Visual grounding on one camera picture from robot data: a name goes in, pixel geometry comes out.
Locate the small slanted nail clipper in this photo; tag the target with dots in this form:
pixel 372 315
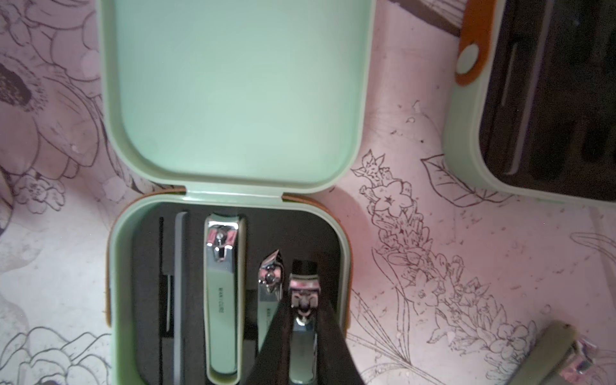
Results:
pixel 270 284

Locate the large green nail clipper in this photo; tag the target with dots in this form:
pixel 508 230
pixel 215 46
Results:
pixel 224 297

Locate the back right green case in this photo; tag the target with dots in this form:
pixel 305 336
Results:
pixel 532 109

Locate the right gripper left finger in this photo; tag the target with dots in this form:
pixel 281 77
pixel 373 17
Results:
pixel 272 363

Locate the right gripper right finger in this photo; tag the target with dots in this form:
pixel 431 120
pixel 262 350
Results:
pixel 335 365

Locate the green clipper case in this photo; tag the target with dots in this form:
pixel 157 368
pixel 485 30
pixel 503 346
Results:
pixel 254 104

